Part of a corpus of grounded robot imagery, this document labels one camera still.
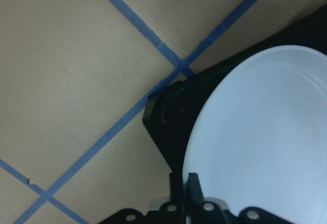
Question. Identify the light blue plate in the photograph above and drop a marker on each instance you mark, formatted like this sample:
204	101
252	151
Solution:
260	139

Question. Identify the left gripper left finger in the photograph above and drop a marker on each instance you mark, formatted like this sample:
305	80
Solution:
176	188

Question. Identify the black dish rack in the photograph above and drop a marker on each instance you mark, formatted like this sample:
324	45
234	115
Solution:
170	114

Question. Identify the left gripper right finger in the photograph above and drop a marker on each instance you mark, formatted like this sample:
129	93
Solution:
195	195

